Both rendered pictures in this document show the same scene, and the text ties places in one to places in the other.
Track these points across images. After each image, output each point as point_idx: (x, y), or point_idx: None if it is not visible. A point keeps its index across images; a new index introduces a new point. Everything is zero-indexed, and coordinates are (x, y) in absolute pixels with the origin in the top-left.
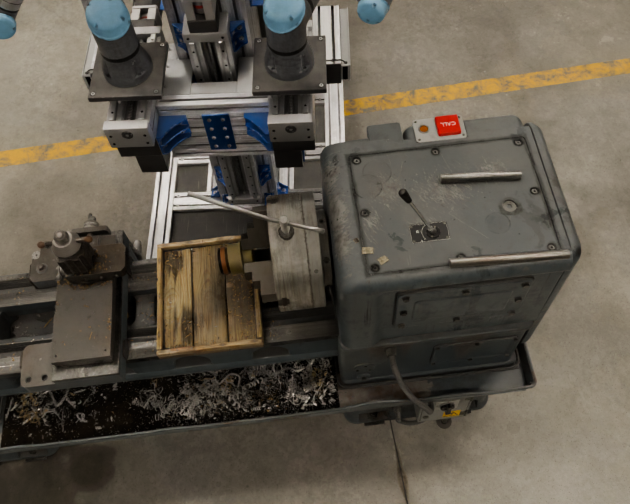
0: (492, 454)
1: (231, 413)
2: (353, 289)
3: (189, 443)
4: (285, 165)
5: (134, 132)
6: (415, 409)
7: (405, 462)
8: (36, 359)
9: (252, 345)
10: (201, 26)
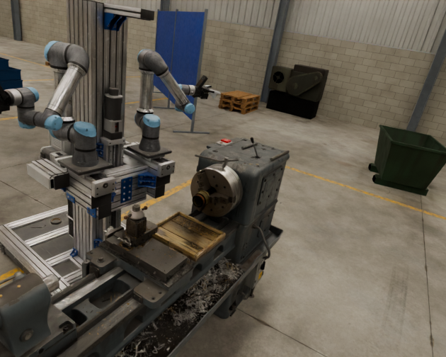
0: (274, 293)
1: (218, 296)
2: (259, 173)
3: None
4: (158, 195)
5: (109, 182)
6: (248, 284)
7: (256, 316)
8: (146, 289)
9: (223, 236)
10: (116, 135)
